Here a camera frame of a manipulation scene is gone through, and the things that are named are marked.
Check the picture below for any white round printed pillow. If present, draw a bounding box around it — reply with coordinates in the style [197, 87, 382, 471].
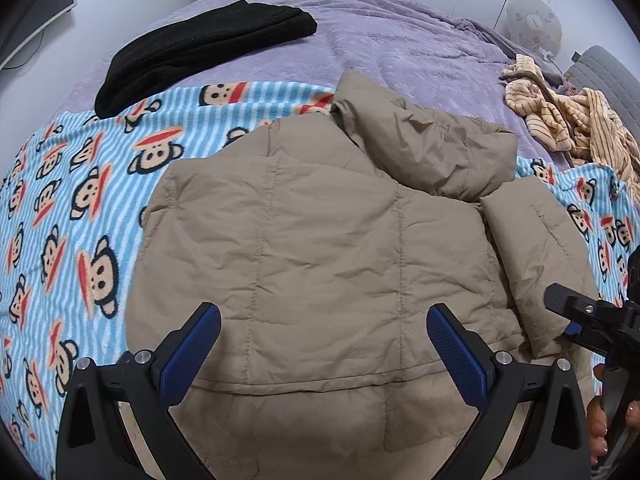
[505, 0, 563, 47]

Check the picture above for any grey monitor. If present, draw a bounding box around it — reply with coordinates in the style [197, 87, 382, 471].
[0, 0, 77, 68]

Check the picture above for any beige puffer jacket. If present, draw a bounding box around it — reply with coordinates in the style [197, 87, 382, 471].
[122, 69, 608, 480]

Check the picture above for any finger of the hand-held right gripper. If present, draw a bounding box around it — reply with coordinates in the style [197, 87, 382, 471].
[544, 283, 610, 358]

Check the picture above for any beige striped garment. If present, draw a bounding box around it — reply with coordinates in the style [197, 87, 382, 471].
[500, 53, 640, 196]

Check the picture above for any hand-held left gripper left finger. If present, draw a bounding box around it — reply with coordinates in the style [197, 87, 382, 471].
[54, 301, 222, 480]

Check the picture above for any person's right hand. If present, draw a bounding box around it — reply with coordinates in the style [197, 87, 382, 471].
[586, 363, 640, 471]

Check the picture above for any purple bedspread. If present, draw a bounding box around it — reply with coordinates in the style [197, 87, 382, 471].
[67, 0, 576, 158]

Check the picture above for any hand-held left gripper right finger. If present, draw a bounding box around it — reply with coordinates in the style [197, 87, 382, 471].
[426, 302, 593, 480]

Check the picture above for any blue striped monkey print blanket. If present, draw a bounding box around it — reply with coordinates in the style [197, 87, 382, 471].
[0, 80, 640, 476]

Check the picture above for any black folded garment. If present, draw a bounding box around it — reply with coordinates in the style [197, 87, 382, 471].
[94, 1, 318, 120]

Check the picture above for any grey quilted cushion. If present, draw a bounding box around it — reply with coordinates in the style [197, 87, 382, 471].
[564, 45, 640, 133]

